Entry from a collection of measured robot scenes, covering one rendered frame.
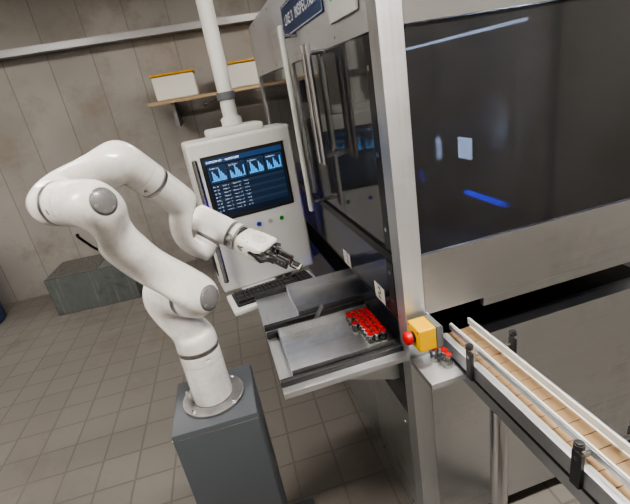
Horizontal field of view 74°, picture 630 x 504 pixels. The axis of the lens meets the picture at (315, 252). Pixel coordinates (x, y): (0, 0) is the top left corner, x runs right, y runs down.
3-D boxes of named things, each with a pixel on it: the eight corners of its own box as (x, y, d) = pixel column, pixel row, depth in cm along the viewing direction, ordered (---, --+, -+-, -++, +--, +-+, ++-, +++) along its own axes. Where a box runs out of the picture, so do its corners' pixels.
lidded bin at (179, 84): (200, 94, 427) (194, 70, 418) (199, 94, 396) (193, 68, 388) (160, 102, 421) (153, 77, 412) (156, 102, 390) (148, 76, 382)
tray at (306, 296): (358, 272, 192) (357, 265, 191) (381, 296, 168) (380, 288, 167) (286, 291, 186) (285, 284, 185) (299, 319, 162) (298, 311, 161)
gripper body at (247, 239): (230, 232, 122) (263, 248, 119) (248, 220, 130) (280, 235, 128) (226, 253, 125) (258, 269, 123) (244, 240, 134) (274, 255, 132)
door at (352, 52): (348, 216, 163) (324, 51, 141) (396, 252, 124) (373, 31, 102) (346, 217, 163) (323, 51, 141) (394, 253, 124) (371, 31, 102)
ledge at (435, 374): (451, 351, 133) (451, 346, 132) (476, 375, 121) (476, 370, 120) (410, 364, 130) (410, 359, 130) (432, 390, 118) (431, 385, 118)
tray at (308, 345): (365, 312, 159) (364, 304, 158) (395, 348, 136) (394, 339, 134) (278, 337, 153) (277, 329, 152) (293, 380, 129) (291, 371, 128)
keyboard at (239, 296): (306, 272, 220) (305, 268, 219) (316, 281, 208) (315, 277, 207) (232, 296, 208) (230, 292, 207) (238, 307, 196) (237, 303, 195)
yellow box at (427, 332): (430, 333, 127) (429, 313, 124) (443, 346, 120) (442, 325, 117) (407, 341, 125) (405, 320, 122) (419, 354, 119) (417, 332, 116)
